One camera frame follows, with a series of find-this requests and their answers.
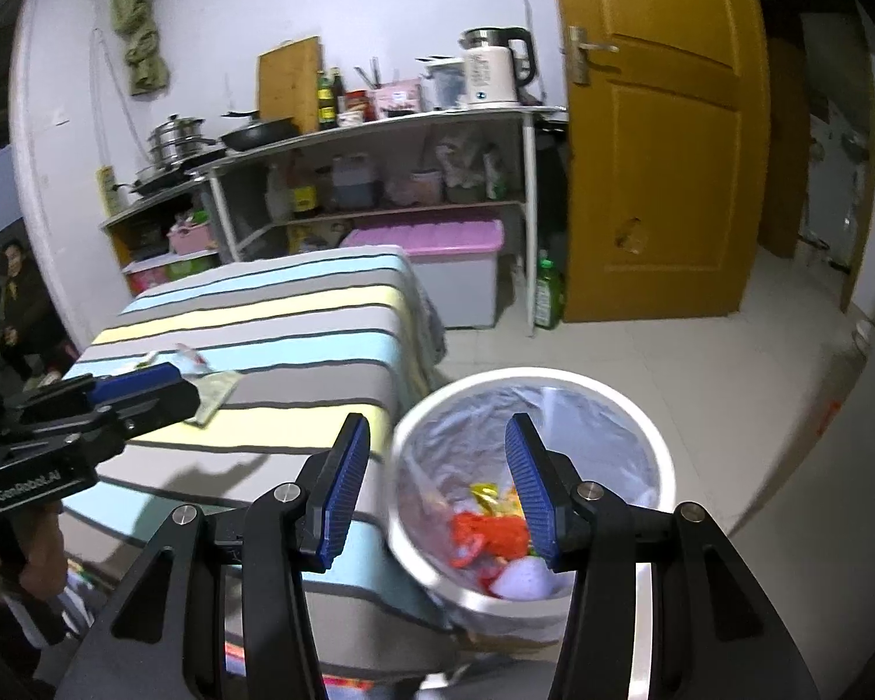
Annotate green hanging cloth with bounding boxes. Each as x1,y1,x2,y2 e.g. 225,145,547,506
111,0,169,96

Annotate green oil bottle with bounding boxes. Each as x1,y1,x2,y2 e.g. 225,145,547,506
316,69,338,130

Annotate white metal shelf rack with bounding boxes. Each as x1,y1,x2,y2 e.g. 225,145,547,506
200,106,559,326

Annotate striped tablecloth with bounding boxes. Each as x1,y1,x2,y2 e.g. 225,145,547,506
61,247,458,681

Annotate white paper cup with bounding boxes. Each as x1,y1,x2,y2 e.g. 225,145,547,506
488,556,575,602

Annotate red plastic bag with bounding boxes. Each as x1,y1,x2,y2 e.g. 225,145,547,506
450,510,529,569

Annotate pink utensil holder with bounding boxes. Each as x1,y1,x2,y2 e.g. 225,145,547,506
373,78,422,120

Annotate black frying pan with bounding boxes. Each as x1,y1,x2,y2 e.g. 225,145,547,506
220,111,302,152

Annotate seated person in background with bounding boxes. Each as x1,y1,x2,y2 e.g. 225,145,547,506
1,240,77,386

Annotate wall power strip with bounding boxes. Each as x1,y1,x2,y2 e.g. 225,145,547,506
96,166,123,216

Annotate operator left hand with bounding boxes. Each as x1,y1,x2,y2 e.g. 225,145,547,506
0,502,67,602

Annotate yellow snack wrapper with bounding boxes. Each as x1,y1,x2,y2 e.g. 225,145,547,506
469,482,524,517

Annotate green bottle on floor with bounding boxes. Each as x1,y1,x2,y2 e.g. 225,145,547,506
534,250,564,330

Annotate blue liquid jug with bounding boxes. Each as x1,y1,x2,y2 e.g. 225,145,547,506
331,153,379,210

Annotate pink basket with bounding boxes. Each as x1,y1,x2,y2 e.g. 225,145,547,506
167,223,216,256

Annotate grey bin liner bag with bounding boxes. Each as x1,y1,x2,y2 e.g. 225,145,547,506
399,380,663,599

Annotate steel steamer pot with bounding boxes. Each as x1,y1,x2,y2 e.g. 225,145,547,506
148,114,216,169

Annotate clear plastic cup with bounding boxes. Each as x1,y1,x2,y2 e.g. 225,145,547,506
134,343,211,377

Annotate white electric kettle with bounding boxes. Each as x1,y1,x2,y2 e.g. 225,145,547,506
460,27,537,107

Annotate clear plastic container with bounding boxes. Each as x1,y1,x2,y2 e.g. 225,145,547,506
418,55,466,111

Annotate yellow wooden door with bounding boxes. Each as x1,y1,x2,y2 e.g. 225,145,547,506
559,0,770,323

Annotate induction cooker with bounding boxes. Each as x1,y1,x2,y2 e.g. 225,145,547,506
113,147,227,196

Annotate pink lid storage box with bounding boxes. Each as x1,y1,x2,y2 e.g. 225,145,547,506
341,218,506,329

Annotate wooden cutting board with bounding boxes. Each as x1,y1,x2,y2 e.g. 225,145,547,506
257,36,322,133

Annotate white trash bin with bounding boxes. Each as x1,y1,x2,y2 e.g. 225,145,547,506
385,365,678,655

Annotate wooden side shelf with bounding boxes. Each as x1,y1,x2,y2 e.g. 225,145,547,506
100,178,227,296

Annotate dark sauce bottle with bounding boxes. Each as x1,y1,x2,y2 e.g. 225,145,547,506
330,66,347,116

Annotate red lid jar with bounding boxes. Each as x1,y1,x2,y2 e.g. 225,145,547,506
344,89,377,122

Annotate grey barcode packet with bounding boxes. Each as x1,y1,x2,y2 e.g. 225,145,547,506
186,372,243,428

